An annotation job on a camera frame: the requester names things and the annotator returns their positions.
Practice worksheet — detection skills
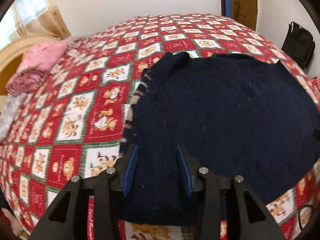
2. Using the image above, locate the navy striped knit sweater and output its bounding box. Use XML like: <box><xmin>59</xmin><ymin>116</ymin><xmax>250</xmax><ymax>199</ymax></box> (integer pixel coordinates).
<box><xmin>119</xmin><ymin>52</ymin><xmax>319</xmax><ymax>225</ymax></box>

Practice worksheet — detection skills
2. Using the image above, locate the red christmas patchwork bedspread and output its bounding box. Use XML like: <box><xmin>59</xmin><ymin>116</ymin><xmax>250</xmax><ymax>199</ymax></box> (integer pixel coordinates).
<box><xmin>1</xmin><ymin>14</ymin><xmax>319</xmax><ymax>235</ymax></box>

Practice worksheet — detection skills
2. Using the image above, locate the grey floral pillow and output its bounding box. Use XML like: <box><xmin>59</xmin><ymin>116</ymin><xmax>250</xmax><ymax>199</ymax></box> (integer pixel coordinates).
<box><xmin>0</xmin><ymin>93</ymin><xmax>26</xmax><ymax>142</ymax></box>

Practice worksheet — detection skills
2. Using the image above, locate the pink folded blanket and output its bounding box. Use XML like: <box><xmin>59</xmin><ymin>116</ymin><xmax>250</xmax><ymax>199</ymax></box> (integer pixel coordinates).
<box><xmin>5</xmin><ymin>41</ymin><xmax>68</xmax><ymax>96</ymax></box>

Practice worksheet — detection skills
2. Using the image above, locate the black bag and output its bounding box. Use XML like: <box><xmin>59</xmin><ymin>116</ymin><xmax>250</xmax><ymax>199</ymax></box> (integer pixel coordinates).
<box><xmin>281</xmin><ymin>22</ymin><xmax>315</xmax><ymax>69</ymax></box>

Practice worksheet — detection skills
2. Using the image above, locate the cream wooden headboard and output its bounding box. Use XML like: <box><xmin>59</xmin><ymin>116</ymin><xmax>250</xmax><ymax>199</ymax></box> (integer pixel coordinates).
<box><xmin>0</xmin><ymin>35</ymin><xmax>62</xmax><ymax>96</ymax></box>

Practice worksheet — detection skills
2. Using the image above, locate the brown wooden door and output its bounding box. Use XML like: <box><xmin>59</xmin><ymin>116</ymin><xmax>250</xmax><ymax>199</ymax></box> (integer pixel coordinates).
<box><xmin>221</xmin><ymin>0</ymin><xmax>258</xmax><ymax>30</ymax></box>

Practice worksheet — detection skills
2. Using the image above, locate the beige checked curtain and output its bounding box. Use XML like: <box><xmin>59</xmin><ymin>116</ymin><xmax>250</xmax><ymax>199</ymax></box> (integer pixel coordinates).
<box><xmin>11</xmin><ymin>0</ymin><xmax>70</xmax><ymax>40</ymax></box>

